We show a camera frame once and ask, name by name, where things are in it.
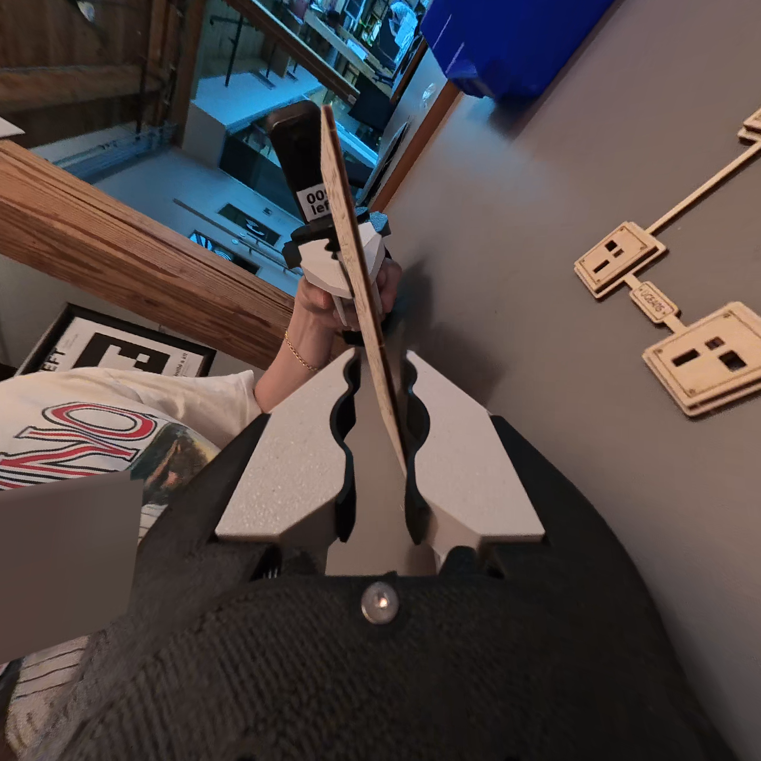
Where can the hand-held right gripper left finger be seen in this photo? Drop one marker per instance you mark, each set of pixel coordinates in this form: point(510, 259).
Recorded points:
point(285, 464)

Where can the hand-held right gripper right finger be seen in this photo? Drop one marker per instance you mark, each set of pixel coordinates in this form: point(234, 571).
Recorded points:
point(469, 475)

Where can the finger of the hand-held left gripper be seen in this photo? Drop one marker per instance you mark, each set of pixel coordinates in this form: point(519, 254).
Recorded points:
point(374, 249)
point(321, 267)

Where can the thin wooden puzzle sheet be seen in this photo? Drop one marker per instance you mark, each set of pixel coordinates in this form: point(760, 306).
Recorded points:
point(376, 380)

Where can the person's left forearm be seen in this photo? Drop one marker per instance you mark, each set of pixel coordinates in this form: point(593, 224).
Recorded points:
point(285, 380)

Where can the person's left hand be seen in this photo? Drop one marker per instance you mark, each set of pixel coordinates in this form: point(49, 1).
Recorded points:
point(315, 315)

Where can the wooden beam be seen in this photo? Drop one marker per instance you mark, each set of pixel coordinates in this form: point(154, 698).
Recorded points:
point(148, 238)

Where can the person's white printed t-shirt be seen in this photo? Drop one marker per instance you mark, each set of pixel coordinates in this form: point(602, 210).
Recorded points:
point(119, 392)

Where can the black framed marker board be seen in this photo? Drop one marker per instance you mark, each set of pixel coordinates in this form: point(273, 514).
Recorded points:
point(119, 351)

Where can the blue plastic bin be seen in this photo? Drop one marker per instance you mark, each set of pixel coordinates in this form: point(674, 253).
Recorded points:
point(505, 41)

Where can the wooden four-square base frame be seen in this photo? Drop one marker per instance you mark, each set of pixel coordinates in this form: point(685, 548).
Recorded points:
point(618, 258)

